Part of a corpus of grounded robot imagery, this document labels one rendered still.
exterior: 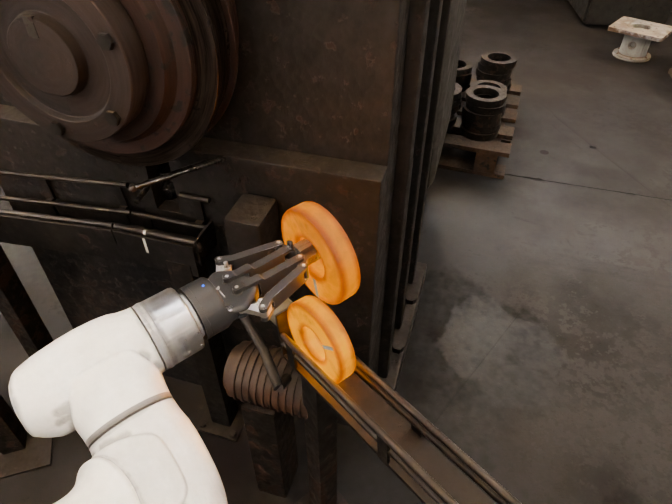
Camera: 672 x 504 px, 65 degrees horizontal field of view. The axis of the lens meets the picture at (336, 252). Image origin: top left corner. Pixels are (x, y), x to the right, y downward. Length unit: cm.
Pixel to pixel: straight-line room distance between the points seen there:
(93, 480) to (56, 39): 59
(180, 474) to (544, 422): 131
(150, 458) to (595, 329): 170
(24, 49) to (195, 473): 65
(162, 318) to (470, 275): 159
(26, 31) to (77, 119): 14
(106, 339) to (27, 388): 9
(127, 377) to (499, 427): 126
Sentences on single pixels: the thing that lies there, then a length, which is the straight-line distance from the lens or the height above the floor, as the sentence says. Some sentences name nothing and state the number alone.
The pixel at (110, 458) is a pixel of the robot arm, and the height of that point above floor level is 91.
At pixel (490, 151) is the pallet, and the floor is 14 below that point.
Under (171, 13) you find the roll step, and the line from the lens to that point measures 85.
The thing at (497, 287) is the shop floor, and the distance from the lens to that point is 208.
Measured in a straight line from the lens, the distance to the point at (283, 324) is 96.
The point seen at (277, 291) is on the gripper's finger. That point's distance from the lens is 69.
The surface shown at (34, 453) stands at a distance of 180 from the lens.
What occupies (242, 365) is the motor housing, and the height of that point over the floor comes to 52.
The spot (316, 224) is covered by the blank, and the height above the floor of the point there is 97.
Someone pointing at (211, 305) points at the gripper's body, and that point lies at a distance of 67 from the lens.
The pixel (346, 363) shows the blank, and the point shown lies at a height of 72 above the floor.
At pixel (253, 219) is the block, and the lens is 101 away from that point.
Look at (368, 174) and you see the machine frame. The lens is 99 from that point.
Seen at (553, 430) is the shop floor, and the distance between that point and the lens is 175.
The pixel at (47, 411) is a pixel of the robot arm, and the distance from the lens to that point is 65.
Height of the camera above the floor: 141
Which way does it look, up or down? 41 degrees down
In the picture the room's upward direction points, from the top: straight up
